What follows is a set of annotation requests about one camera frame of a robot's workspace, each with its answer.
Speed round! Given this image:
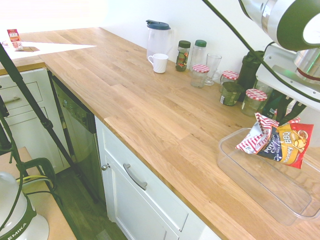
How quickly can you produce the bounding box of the dark green shaker bottle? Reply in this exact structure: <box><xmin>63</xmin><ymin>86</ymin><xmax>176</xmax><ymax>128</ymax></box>
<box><xmin>237</xmin><ymin>50</ymin><xmax>265</xmax><ymax>102</ymax></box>

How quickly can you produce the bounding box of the glass jar red checkered lid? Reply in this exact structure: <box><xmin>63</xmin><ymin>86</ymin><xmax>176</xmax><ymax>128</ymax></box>
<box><xmin>240</xmin><ymin>88</ymin><xmax>269</xmax><ymax>117</ymax></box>
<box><xmin>219</xmin><ymin>70</ymin><xmax>240</xmax><ymax>94</ymax></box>
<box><xmin>190</xmin><ymin>64</ymin><xmax>210</xmax><ymax>89</ymax></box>

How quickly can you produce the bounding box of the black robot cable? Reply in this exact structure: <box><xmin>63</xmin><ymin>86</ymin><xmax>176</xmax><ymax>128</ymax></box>
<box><xmin>201</xmin><ymin>0</ymin><xmax>320</xmax><ymax>101</ymax></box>

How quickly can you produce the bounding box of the tall clear drinking glass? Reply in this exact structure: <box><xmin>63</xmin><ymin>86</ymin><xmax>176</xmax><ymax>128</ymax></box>
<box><xmin>203</xmin><ymin>53</ymin><xmax>223</xmax><ymax>87</ymax></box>

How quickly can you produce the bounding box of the dark green plastic tub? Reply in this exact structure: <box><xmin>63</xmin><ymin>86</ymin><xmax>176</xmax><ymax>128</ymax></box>
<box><xmin>219</xmin><ymin>81</ymin><xmax>246</xmax><ymax>107</ymax></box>

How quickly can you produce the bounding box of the black tripod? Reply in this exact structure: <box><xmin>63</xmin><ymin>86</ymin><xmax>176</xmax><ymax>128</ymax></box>
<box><xmin>0</xmin><ymin>41</ymin><xmax>100</xmax><ymax>204</ymax></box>

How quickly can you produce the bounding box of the red white carton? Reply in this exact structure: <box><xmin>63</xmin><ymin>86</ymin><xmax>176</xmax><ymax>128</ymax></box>
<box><xmin>6</xmin><ymin>28</ymin><xmax>25</xmax><ymax>52</ymax></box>

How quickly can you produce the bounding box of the brown robot mounting board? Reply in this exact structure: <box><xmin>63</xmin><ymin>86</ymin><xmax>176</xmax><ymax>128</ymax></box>
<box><xmin>0</xmin><ymin>146</ymin><xmax>77</xmax><ymax>240</ymax></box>

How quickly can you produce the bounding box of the white drawer cabinet brass handle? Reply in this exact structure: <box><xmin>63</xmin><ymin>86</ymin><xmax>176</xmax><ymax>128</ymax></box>
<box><xmin>0</xmin><ymin>66</ymin><xmax>71</xmax><ymax>175</ymax></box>

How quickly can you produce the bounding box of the black dishwasher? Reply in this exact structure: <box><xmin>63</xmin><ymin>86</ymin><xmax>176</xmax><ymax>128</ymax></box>
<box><xmin>48</xmin><ymin>70</ymin><xmax>99</xmax><ymax>165</ymax></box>

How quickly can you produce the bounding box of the white ceramic mug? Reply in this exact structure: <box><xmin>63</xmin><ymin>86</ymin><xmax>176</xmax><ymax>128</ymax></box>
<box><xmin>147</xmin><ymin>53</ymin><xmax>170</xmax><ymax>74</ymax></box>

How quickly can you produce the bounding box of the green clamp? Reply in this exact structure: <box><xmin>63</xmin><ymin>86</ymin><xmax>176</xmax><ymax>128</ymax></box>
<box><xmin>9</xmin><ymin>146</ymin><xmax>57</xmax><ymax>201</ymax></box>

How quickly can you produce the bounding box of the spice jar dark lid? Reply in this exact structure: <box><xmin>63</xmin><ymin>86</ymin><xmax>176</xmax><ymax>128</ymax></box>
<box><xmin>175</xmin><ymin>40</ymin><xmax>192</xmax><ymax>73</ymax></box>

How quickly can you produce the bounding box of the Vega Sport protein tub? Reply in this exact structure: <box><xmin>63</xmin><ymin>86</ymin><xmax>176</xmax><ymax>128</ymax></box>
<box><xmin>261</xmin><ymin>89</ymin><xmax>286</xmax><ymax>121</ymax></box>

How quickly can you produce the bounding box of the white kitchen cabinet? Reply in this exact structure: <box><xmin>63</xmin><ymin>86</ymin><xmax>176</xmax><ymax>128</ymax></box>
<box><xmin>94</xmin><ymin>115</ymin><xmax>222</xmax><ymax>240</ymax></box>

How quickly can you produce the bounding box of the small clear glass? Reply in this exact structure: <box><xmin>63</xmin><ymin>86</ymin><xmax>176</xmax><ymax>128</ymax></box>
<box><xmin>254</xmin><ymin>79</ymin><xmax>275</xmax><ymax>95</ymax></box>

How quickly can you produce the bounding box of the silver drawer handle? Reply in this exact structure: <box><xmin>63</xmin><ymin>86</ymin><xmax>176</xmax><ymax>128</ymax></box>
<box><xmin>122</xmin><ymin>163</ymin><xmax>149</xmax><ymax>191</ymax></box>

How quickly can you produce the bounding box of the clear bottle green cap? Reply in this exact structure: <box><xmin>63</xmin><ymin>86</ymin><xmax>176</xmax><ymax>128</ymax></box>
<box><xmin>188</xmin><ymin>39</ymin><xmax>208</xmax><ymax>77</ymax></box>

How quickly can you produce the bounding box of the red BBQ chip bag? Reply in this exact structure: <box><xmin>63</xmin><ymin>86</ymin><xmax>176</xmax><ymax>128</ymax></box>
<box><xmin>235</xmin><ymin>112</ymin><xmax>315</xmax><ymax>171</ymax></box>

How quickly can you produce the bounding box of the clear pitcher dark blue lid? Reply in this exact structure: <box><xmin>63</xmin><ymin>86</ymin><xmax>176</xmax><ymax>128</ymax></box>
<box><xmin>145</xmin><ymin>19</ymin><xmax>174</xmax><ymax>61</ymax></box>

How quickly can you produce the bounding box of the clear rectangular plastic container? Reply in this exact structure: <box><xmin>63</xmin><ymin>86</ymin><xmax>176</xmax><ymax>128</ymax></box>
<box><xmin>216</xmin><ymin>126</ymin><xmax>320</xmax><ymax>227</ymax></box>

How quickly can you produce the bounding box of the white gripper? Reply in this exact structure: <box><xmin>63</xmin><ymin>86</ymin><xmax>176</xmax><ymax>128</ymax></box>
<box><xmin>254</xmin><ymin>42</ymin><xmax>320</xmax><ymax>126</ymax></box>

